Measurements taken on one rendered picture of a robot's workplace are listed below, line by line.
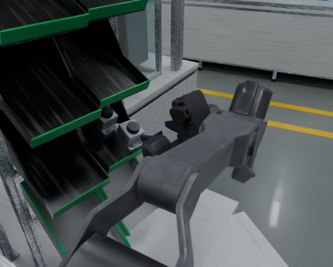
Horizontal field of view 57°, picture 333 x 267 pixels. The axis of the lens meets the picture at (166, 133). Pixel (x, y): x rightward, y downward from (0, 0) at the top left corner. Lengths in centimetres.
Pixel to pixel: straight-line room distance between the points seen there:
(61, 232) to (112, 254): 53
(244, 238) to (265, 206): 135
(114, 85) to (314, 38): 357
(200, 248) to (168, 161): 72
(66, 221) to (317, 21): 365
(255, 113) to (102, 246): 32
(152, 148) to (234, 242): 58
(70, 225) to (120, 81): 35
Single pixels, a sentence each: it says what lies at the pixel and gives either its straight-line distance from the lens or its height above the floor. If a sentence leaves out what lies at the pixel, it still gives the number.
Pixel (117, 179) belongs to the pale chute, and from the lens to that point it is 83.
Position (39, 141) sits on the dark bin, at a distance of 51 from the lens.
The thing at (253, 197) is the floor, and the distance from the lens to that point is 238.
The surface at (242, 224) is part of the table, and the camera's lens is 104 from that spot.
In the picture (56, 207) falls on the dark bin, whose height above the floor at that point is 120.
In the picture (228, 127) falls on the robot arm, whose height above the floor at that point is 143.
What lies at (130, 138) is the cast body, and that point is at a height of 125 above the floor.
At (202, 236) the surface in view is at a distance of 98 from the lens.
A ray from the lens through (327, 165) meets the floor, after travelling 291.
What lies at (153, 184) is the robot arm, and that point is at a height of 147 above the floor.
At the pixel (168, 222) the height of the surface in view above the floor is 86.
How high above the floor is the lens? 163
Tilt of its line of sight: 33 degrees down
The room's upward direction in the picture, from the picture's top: straight up
